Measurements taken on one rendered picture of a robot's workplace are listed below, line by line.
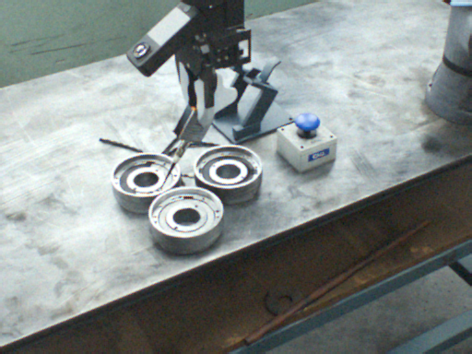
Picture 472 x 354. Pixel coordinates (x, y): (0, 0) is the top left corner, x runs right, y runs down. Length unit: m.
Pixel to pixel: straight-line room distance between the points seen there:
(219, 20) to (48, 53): 1.82
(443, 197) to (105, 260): 0.77
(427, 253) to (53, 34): 1.74
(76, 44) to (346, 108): 1.63
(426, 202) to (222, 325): 0.51
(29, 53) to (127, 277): 1.82
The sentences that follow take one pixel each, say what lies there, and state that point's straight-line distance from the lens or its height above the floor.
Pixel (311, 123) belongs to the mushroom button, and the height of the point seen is 0.87.
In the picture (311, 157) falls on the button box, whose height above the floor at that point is 0.83.
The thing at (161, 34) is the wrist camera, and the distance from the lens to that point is 0.95.
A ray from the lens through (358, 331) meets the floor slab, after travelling 1.98.
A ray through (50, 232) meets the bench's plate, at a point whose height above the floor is 0.80.
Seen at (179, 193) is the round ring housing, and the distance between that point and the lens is 1.06.
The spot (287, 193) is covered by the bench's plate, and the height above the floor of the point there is 0.80.
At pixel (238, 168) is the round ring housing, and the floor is 0.83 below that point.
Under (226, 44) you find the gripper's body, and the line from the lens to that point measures 0.96.
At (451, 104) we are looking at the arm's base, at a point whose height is 0.83.
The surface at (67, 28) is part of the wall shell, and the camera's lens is 2.73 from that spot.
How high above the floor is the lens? 1.52
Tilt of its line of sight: 35 degrees down
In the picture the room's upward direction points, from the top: 2 degrees counter-clockwise
